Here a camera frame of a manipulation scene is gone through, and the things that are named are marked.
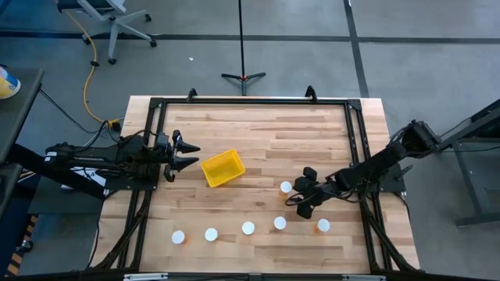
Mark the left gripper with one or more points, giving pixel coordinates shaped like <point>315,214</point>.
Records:
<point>173,156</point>

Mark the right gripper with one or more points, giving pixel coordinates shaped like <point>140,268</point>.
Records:
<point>320,193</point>

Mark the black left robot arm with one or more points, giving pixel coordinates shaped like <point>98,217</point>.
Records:
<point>70,152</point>

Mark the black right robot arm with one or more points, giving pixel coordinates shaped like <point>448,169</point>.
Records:
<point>375,161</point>

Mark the yellow plastic basket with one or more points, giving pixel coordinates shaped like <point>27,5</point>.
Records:
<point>222,169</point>

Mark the white paper pack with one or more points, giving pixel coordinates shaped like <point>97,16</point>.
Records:
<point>95,177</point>

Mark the black tripod stand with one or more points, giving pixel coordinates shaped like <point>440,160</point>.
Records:
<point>241,39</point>

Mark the black metal beam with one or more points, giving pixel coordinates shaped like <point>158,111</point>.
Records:
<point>47,169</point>

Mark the grey office chair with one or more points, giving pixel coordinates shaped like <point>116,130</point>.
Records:
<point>114,35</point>

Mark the dark grey desk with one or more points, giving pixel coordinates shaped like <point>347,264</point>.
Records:
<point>19,117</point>

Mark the yellow black striped tape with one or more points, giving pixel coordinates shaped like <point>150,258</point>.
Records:
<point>29,228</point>

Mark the yellow blue canister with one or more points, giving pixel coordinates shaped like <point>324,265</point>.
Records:
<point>7,86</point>

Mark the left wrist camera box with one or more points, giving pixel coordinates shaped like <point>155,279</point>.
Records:
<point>162,141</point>

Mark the black frame clamp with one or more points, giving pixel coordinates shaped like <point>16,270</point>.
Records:
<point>311,93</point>
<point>191,94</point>

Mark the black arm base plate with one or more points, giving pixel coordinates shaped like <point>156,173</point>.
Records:
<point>129,185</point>
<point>394,183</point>

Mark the black aluminium table frame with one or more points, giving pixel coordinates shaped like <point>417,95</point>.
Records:
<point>254,101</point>

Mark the silver metal bracket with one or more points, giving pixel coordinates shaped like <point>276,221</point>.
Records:
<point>146,276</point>
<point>363,277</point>

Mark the black metal desk frame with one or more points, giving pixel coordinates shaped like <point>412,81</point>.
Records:
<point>467,183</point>

